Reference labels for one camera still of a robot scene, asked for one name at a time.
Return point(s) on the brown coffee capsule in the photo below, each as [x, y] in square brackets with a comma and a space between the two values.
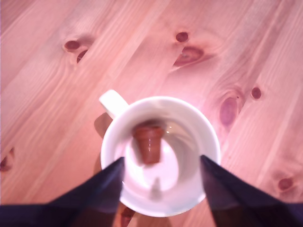
[149, 144]

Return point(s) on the cartoon print mug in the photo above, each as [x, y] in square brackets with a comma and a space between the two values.
[189, 132]

